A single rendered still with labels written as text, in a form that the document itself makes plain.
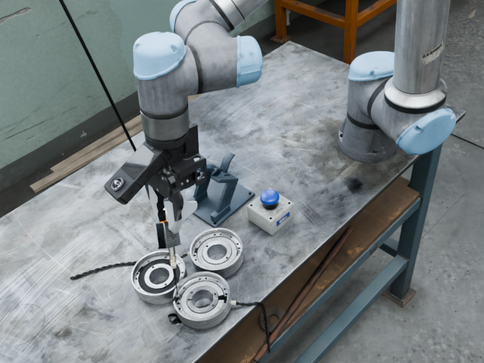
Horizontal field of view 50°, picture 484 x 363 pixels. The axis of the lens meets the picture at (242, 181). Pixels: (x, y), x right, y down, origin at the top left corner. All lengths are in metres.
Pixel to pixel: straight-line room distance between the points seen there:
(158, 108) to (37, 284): 0.51
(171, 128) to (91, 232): 0.45
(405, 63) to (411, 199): 0.61
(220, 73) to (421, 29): 0.36
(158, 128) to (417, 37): 0.46
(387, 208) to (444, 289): 0.62
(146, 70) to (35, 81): 1.81
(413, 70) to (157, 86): 0.47
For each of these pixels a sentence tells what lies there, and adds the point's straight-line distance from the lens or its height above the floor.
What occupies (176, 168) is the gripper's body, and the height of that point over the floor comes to 1.06.
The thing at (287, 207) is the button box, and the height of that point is 0.84.
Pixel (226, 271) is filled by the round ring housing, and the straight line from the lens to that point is 1.00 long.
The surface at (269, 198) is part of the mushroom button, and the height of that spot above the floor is 0.87.
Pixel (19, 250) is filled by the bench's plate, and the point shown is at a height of 0.80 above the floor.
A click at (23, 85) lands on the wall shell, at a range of 2.53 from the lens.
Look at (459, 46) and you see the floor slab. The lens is 3.34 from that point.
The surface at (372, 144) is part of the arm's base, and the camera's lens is 1.23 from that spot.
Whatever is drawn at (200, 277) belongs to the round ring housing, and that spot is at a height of 0.83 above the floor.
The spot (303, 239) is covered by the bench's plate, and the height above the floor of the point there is 0.80.
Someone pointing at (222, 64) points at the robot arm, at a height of 1.23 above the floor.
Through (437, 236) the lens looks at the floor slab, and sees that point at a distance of 2.18.
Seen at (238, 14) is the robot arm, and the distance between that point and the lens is 0.90.
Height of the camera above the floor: 1.63
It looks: 44 degrees down
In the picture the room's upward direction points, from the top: 7 degrees counter-clockwise
